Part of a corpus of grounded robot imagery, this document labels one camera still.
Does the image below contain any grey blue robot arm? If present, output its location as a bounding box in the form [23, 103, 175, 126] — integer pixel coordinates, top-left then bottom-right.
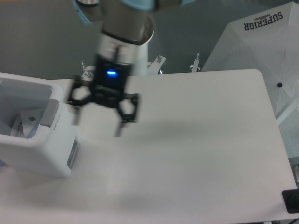
[67, 0, 190, 137]

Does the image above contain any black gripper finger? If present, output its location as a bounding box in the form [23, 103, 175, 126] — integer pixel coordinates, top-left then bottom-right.
[66, 76, 98, 126]
[115, 93, 140, 137]

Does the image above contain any white metal base bracket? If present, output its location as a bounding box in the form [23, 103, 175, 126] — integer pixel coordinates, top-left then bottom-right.
[81, 52, 201, 81]

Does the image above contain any white umbrella with lettering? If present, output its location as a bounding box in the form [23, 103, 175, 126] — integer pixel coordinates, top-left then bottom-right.
[203, 2, 299, 158]

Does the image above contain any white trash can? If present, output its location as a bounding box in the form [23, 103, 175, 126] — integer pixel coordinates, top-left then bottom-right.
[0, 73, 80, 177]

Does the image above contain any black device at table corner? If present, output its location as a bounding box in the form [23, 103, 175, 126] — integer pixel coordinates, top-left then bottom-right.
[282, 189, 299, 214]

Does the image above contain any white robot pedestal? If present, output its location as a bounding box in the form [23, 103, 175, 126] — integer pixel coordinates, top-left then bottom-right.
[133, 17, 154, 76]

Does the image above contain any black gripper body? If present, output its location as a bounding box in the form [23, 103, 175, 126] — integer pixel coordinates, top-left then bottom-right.
[90, 55, 133, 108]

